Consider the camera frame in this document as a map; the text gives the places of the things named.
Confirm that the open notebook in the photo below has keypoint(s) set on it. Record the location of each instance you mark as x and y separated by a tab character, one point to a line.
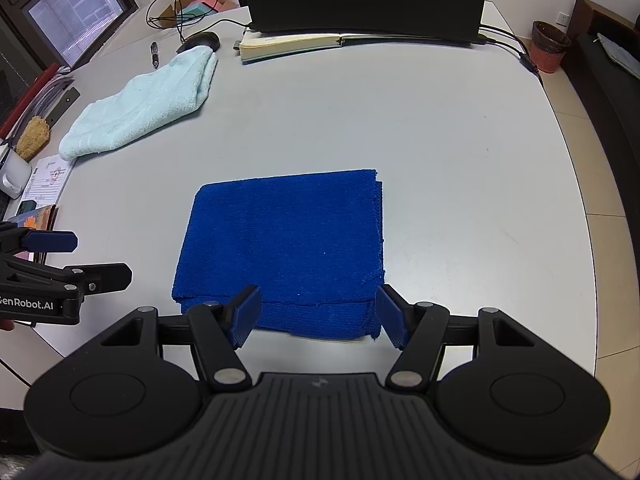
285	44

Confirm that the blue towel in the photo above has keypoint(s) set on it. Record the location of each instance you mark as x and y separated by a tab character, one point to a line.
285	250

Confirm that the pale blue bag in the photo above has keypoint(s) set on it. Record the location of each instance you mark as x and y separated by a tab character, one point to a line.
619	55

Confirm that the red waste bin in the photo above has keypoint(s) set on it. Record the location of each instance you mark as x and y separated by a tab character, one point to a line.
549	50

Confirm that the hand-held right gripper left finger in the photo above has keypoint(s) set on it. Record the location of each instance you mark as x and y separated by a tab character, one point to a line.
244	317

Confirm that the dark wooden sofa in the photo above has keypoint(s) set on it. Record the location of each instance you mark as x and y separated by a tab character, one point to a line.
600	110

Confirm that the cardboard box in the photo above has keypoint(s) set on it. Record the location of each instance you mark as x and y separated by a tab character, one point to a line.
167	12

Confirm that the black computer mouse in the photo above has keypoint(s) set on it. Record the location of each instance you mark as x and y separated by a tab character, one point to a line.
202	41

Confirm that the dark phone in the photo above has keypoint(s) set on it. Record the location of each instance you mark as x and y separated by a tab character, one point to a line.
27	207

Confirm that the stack of papers and folders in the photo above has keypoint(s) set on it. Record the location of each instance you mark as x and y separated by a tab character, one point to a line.
35	95

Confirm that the printed paper form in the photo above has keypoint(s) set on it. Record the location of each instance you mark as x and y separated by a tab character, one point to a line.
47	177

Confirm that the black marker pen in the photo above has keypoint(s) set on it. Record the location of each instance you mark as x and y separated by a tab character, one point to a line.
155	55

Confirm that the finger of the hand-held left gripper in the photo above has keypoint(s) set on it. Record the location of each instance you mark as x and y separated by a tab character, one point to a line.
50	241
107	277

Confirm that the white plastic holder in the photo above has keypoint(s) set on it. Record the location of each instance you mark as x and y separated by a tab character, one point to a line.
15	175

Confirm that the orange cover book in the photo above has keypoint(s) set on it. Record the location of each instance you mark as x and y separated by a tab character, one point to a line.
35	220

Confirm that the teal box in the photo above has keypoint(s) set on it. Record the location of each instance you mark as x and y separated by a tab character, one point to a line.
199	11

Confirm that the white wall socket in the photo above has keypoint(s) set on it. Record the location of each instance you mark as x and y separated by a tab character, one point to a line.
563	19

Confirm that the pale mint towel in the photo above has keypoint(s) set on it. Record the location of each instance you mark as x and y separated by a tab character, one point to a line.
145	105

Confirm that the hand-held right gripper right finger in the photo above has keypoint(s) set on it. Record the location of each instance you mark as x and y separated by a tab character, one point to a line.
391	316

